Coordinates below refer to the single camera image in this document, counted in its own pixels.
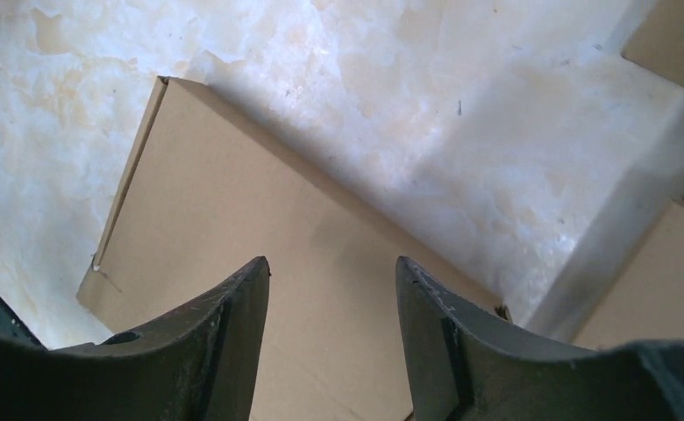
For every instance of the cardboard box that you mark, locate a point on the cardboard box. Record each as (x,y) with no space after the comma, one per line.
(205,189)

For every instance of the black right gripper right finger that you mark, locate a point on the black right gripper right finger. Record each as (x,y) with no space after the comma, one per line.
(464,363)

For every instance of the cardboard sheet pile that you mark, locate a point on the cardboard sheet pile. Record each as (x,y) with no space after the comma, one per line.
(644,248)

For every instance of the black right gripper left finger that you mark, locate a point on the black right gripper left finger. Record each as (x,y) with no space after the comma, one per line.
(198,361)

